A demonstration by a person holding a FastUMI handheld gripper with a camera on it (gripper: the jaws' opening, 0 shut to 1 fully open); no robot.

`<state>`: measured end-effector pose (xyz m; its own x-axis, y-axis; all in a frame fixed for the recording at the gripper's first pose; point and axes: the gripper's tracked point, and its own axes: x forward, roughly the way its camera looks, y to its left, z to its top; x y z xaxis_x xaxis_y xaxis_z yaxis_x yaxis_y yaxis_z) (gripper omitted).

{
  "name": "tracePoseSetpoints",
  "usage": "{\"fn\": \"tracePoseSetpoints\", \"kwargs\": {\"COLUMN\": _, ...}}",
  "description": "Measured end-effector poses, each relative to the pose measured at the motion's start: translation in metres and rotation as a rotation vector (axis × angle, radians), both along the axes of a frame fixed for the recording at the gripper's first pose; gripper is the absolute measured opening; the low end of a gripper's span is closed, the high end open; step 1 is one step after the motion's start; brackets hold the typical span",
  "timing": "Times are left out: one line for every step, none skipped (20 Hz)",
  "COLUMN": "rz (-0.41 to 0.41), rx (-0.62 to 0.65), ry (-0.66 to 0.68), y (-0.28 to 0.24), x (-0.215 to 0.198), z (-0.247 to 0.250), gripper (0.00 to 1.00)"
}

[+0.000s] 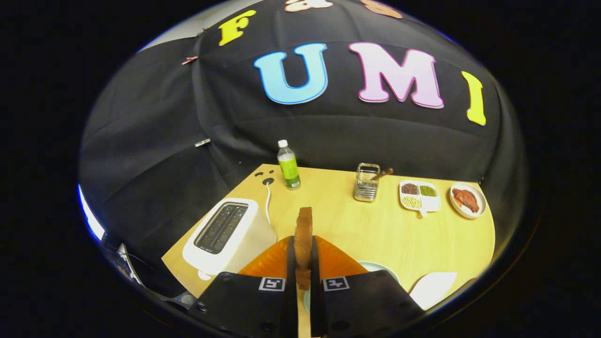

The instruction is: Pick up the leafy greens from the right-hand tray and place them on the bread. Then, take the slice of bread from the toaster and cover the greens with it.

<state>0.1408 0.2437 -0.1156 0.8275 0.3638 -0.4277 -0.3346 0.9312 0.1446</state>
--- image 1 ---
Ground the white divided dish of beans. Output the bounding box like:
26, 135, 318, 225
399, 180, 442, 217

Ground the cooked meat piece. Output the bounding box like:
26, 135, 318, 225
453, 188, 480, 213

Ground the white toaster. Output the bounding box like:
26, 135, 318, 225
182, 198, 277, 277

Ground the white toaster cable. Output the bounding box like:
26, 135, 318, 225
264, 178, 274, 225

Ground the white bread slice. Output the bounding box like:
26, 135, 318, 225
294, 207, 314, 291

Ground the white rounded square plate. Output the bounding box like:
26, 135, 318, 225
409, 271, 458, 310

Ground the metal wire utensil holder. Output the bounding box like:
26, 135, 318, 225
353, 163, 381, 203

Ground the clear bottle with green label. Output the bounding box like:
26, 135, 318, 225
277, 139, 301, 190

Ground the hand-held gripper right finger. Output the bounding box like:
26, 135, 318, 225
310, 235, 425, 338

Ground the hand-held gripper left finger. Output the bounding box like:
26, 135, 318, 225
197, 235, 299, 338

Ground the black backdrop cloth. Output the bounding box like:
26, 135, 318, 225
77, 0, 529, 292

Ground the small round white plate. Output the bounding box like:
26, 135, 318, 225
449, 182, 487, 220

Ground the pale green round plate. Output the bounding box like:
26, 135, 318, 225
303, 261, 401, 314

